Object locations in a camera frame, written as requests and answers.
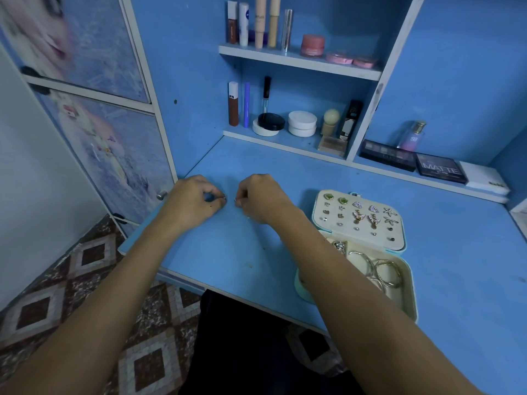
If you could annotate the person's right hand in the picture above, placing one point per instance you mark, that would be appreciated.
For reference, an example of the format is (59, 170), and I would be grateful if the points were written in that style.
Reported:
(265, 200)

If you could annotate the person's left hand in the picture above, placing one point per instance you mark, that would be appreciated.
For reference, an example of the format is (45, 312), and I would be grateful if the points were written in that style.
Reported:
(189, 205)

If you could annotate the green stud earring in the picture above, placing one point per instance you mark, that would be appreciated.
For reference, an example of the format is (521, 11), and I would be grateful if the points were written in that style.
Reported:
(342, 200)
(328, 198)

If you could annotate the gold dangling earring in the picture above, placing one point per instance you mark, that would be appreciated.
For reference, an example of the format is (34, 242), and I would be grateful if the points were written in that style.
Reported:
(357, 216)
(373, 219)

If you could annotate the cream jewellery box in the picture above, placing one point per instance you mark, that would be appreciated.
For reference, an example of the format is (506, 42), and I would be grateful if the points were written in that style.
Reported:
(366, 234)

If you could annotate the small silver stud earring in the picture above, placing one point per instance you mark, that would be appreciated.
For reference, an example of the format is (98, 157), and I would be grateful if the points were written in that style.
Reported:
(388, 212)
(389, 220)

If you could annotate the person's left forearm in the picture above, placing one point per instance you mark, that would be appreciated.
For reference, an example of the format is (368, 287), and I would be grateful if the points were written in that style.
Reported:
(99, 316)

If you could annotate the person's right forearm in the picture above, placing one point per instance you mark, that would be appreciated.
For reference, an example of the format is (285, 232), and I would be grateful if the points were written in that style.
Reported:
(370, 316)

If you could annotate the person's dark clothing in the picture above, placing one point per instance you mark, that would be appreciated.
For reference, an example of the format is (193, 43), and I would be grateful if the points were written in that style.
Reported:
(247, 349)

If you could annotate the white flat box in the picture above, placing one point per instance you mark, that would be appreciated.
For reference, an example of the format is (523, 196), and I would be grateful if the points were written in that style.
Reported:
(484, 179)

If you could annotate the white bowl black inside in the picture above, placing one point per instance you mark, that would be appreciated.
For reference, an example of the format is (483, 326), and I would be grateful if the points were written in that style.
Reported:
(270, 123)

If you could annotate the white round cream jar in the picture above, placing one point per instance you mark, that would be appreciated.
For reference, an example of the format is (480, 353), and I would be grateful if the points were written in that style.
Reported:
(302, 123)

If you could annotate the square brown powder compact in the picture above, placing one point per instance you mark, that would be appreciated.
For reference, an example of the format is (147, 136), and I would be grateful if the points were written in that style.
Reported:
(332, 146)

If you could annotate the blue cosmetic tube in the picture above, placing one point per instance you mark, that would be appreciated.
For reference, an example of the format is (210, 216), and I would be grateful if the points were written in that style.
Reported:
(246, 107)

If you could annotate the brown lipstick tube white cap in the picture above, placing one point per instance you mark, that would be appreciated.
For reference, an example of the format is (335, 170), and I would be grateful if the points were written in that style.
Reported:
(234, 107)

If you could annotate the beige makeup sponge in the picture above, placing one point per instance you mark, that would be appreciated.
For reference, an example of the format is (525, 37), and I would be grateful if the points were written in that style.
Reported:
(330, 121)

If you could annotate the black makeup brush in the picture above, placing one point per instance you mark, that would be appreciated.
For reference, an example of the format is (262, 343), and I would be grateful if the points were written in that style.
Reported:
(266, 93)

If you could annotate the black cosmetic bottle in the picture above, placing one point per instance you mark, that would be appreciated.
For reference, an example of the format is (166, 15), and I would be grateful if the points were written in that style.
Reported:
(351, 121)

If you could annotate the dark eyeshadow palette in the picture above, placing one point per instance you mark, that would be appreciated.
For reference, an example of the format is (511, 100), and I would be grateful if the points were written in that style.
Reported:
(389, 155)

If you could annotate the white framed marbled panel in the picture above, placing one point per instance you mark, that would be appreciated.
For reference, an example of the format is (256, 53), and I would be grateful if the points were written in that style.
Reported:
(90, 94)

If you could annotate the small pink perfume bottle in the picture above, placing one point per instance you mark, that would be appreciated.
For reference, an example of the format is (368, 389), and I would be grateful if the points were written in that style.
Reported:
(412, 138)

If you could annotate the pink flat compact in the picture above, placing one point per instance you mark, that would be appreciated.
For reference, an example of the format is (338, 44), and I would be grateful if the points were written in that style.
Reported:
(339, 58)
(364, 63)

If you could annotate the pink round jar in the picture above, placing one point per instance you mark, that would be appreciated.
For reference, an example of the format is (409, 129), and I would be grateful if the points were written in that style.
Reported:
(312, 46)

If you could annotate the white tube blue label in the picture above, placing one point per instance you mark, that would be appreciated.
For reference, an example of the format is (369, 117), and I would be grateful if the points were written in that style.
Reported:
(244, 27)

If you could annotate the tall beige cosmetic tube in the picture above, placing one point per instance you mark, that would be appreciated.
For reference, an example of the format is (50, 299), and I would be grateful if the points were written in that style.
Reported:
(260, 22)

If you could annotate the short beige cosmetic tube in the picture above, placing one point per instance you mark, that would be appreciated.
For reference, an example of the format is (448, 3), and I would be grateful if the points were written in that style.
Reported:
(274, 22)

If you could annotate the black lettered eyeshadow palette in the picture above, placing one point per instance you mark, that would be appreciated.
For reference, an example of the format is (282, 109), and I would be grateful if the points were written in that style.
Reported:
(440, 168)

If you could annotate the white shelf unit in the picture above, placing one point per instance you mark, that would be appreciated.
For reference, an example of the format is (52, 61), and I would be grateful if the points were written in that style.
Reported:
(395, 70)

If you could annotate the white slatted cabinet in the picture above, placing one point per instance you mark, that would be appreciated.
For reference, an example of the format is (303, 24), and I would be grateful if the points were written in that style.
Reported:
(520, 218)

